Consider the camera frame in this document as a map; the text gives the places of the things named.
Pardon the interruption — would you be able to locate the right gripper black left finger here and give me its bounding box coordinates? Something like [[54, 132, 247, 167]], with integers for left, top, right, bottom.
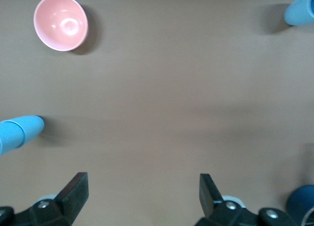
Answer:
[[0, 172, 89, 226]]

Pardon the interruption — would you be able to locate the dark blue saucepan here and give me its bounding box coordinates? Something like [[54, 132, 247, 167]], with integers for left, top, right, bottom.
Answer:
[[286, 184, 314, 226]]

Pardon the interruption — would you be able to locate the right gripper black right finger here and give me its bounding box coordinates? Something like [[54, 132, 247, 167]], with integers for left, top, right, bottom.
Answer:
[[195, 173, 299, 226]]

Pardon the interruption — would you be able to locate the pink bowl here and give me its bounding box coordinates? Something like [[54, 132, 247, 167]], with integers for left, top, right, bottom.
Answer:
[[33, 0, 89, 52]]

